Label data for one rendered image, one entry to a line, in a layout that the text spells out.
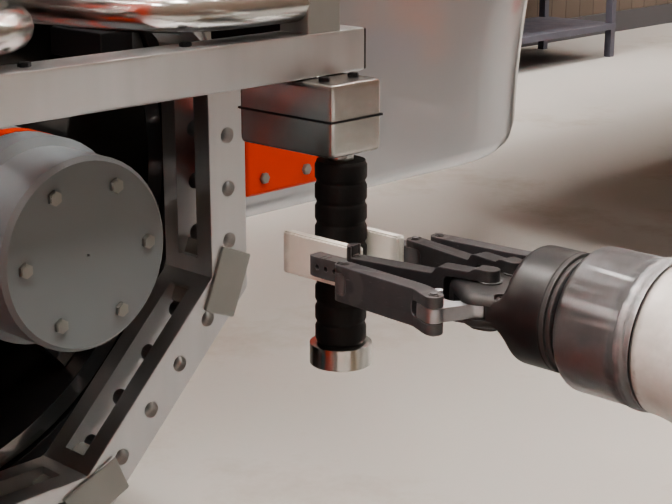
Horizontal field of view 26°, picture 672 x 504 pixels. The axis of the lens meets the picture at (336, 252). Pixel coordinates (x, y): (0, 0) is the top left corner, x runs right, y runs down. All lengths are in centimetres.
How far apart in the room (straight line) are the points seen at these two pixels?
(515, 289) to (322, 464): 186
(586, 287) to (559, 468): 189
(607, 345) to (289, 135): 28
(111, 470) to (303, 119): 36
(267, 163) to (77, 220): 34
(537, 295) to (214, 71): 25
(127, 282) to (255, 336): 243
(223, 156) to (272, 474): 152
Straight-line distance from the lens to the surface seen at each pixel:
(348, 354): 101
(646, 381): 82
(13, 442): 124
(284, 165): 125
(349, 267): 93
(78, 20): 95
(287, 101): 99
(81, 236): 93
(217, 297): 122
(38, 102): 84
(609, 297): 83
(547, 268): 87
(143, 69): 89
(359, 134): 98
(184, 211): 124
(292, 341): 335
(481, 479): 266
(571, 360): 85
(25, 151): 95
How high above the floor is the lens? 110
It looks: 16 degrees down
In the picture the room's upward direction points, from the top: straight up
